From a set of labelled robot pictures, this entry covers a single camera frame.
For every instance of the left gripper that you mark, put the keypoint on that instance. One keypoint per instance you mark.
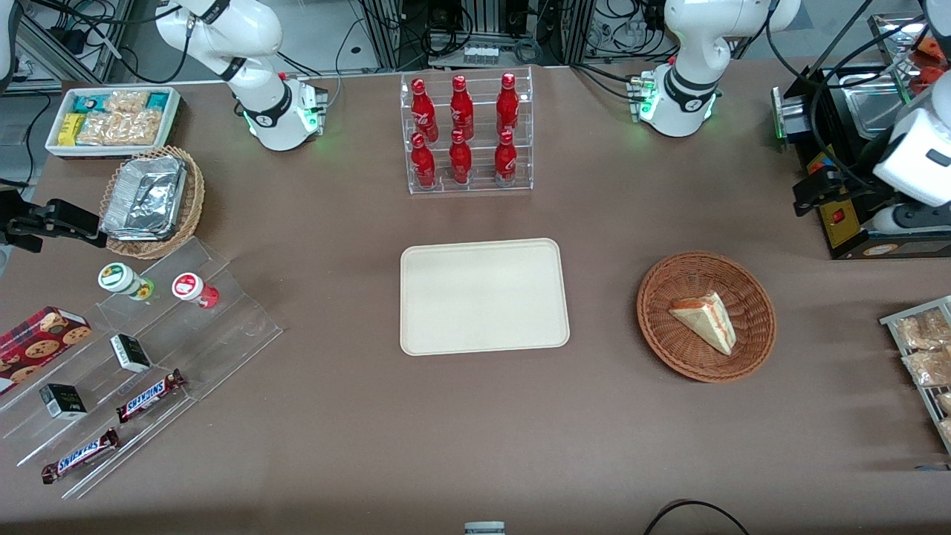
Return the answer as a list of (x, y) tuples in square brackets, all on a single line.
[(848, 180)]

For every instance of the triangular sandwich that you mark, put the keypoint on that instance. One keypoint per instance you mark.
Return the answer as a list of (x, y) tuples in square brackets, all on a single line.
[(706, 319)]

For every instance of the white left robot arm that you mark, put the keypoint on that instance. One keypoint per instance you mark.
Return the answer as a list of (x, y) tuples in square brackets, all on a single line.
[(691, 44)]

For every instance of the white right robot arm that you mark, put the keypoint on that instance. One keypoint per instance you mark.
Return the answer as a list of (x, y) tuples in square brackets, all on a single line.
[(245, 44)]

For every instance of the light wicker basket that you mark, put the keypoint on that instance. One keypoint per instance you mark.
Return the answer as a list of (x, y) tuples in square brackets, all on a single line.
[(195, 200)]

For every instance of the round brown wicker basket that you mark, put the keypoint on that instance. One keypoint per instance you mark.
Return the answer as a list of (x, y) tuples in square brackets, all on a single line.
[(669, 342)]

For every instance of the beige plastic tray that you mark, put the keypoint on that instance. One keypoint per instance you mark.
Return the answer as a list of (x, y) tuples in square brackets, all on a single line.
[(483, 297)]

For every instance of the black food warmer appliance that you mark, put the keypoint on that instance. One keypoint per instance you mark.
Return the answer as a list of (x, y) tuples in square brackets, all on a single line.
[(843, 232)]

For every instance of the green label cup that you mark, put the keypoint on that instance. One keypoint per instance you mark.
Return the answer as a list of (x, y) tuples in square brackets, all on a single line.
[(119, 278)]

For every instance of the stack of foil trays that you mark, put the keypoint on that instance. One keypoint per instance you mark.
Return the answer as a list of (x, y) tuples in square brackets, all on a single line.
[(145, 197)]

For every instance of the white plastic snack bin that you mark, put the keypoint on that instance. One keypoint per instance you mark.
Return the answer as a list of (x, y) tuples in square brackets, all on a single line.
[(111, 151)]

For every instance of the grey box with green light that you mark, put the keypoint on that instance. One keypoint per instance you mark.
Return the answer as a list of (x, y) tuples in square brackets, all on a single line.
[(791, 111)]

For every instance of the yellow snack packet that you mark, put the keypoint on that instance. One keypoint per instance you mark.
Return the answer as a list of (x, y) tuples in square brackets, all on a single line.
[(70, 129)]

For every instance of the large clear cracker bag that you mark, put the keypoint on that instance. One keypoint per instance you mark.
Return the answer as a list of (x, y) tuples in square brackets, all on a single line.
[(122, 129)]

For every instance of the red cookie box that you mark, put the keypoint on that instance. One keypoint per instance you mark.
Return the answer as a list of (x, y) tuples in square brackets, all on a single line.
[(41, 345)]

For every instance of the teal snack packet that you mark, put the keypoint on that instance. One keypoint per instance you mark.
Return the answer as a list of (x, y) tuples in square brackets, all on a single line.
[(157, 99), (88, 103)]

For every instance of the small clear cracker bag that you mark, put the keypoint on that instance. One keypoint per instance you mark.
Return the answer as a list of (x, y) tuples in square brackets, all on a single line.
[(128, 101)]

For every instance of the red label cup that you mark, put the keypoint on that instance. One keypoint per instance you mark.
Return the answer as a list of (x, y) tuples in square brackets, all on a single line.
[(189, 287)]

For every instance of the small dark green box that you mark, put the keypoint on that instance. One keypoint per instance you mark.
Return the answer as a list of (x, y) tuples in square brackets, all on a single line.
[(63, 401), (131, 353)]

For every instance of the clear bag of pastries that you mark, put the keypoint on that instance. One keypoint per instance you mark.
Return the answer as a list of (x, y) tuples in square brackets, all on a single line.
[(929, 368), (946, 431), (945, 403), (925, 331)]

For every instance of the clear acrylic tiered stand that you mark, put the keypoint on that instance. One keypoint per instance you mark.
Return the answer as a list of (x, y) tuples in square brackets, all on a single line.
[(223, 334)]

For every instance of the snickers chocolate bar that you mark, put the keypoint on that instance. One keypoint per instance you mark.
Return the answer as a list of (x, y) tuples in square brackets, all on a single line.
[(80, 455), (148, 396)]

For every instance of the red cola bottle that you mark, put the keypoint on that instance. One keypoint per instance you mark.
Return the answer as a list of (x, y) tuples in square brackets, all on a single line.
[(461, 163), (506, 163), (462, 111), (425, 115), (423, 167), (507, 108)]

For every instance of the clear acrylic bottle rack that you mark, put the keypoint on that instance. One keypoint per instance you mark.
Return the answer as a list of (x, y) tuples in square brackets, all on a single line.
[(479, 189)]

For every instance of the white power strip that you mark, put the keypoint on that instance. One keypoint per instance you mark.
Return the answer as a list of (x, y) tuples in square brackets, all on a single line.
[(481, 53)]

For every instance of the small grey box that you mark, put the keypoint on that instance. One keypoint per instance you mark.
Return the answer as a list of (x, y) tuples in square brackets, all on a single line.
[(484, 529)]

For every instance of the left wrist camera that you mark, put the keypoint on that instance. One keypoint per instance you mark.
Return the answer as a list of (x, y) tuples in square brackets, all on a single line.
[(910, 218)]

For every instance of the aluminium frame rack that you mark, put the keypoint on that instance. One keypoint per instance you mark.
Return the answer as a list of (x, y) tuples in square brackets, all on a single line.
[(386, 37)]

